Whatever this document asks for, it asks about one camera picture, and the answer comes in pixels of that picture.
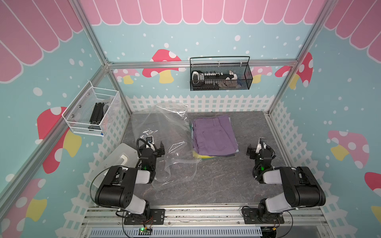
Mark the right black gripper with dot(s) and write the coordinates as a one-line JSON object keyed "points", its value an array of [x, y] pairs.
{"points": [[254, 151]]}

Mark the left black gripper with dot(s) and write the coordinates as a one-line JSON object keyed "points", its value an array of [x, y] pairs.
{"points": [[158, 150]]}

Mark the clear plastic vacuum bag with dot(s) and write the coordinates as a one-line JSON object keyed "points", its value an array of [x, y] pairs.
{"points": [[168, 124]]}

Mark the yellow green garment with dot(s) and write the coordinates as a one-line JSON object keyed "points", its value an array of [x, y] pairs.
{"points": [[198, 156]]}

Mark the purple garment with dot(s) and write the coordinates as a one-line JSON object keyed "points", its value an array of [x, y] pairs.
{"points": [[214, 136]]}

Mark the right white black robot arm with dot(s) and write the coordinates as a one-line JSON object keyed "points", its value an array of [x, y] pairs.
{"points": [[300, 188]]}

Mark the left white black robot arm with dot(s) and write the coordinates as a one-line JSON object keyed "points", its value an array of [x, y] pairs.
{"points": [[117, 188]]}

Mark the translucent plastic storage box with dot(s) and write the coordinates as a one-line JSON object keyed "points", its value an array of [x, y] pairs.
{"points": [[123, 155]]}

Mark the black part in white basket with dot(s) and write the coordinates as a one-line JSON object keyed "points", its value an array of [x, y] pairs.
{"points": [[96, 117]]}

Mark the small green circuit board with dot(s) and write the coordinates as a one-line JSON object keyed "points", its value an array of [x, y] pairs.
{"points": [[144, 231]]}

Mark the white black items in basket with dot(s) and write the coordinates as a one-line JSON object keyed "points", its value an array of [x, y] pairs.
{"points": [[214, 80]]}

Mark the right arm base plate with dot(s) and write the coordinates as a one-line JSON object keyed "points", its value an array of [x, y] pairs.
{"points": [[260, 216]]}

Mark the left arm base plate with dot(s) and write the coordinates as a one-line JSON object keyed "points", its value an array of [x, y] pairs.
{"points": [[152, 217]]}

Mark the white wire mesh basket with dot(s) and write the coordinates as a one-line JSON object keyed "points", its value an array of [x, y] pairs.
{"points": [[78, 114]]}

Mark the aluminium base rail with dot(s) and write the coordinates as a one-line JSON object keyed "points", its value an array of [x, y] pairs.
{"points": [[207, 221]]}

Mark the black wire mesh basket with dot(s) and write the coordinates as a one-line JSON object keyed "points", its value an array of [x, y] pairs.
{"points": [[237, 64]]}

